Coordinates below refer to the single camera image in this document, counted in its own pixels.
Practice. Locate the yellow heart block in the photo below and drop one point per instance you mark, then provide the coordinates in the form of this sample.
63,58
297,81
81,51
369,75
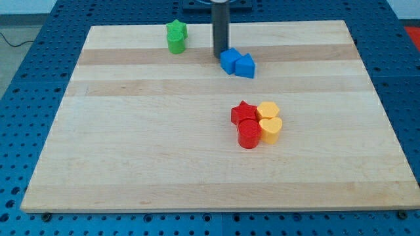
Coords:
270,129

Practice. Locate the blue cube block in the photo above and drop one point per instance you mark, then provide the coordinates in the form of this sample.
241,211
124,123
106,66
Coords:
228,60

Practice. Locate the red star block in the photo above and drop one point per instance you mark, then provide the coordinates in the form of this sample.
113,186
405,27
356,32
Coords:
243,111

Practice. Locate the blue triangle block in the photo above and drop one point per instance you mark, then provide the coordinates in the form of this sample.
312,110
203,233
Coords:
245,67

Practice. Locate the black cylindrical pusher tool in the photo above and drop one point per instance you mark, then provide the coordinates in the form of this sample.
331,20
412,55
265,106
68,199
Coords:
220,17

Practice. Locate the wooden board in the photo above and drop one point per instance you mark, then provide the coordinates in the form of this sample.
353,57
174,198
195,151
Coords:
142,130

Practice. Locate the green cylinder block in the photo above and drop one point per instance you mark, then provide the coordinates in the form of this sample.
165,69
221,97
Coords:
175,41

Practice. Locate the yellow hexagon block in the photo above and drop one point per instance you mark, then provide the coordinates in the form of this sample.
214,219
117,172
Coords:
267,110

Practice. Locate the red cylinder block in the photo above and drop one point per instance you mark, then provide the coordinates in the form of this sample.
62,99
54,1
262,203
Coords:
249,133

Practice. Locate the red object at right edge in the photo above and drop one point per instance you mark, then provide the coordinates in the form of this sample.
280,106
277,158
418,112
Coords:
414,34

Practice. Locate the green star block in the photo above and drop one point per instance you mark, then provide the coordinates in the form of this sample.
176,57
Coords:
178,26

